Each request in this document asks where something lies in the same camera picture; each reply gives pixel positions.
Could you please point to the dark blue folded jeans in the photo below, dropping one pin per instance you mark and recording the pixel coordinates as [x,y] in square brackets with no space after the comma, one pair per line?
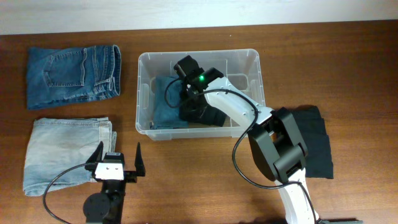
[59,77]

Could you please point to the dark navy cloth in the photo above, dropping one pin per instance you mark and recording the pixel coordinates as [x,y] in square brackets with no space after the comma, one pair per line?
[197,110]

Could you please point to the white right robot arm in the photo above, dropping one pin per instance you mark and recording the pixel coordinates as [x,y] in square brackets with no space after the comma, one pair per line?
[277,145]

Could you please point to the black cloth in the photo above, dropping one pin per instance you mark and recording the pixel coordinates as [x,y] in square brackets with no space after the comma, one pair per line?
[313,130]

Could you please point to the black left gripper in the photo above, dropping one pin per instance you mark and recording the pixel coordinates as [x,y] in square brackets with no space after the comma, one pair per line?
[130,177]

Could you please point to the teal blue cloth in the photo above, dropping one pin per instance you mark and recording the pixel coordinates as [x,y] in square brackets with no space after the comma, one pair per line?
[166,117]

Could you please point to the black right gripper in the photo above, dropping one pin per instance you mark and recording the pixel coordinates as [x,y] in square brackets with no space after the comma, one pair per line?
[186,95]

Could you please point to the light blue folded jeans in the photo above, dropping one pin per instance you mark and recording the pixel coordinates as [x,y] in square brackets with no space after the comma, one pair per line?
[56,145]

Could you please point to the clear plastic storage bin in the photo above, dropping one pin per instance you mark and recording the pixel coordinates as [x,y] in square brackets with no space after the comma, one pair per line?
[241,66]

